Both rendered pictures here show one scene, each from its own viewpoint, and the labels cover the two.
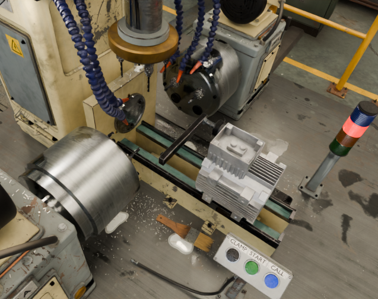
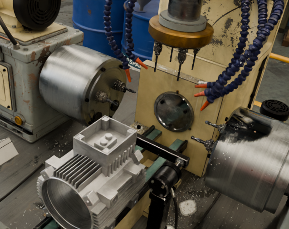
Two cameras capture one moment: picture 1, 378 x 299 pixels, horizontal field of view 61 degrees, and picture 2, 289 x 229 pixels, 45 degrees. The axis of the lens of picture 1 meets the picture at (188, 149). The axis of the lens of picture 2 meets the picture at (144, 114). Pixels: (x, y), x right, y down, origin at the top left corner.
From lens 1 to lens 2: 1.06 m
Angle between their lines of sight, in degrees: 66
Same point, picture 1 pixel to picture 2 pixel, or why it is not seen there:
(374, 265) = not seen: outside the picture
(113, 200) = (59, 86)
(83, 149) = (89, 54)
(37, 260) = (7, 44)
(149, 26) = (169, 9)
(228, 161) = (88, 135)
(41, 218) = (34, 45)
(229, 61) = (266, 151)
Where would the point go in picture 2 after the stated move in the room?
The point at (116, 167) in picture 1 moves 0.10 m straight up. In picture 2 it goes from (79, 73) to (79, 43)
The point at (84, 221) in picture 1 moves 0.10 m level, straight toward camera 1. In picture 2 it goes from (43, 76) to (11, 80)
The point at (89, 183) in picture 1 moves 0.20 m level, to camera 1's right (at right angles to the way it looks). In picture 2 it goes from (62, 62) to (41, 92)
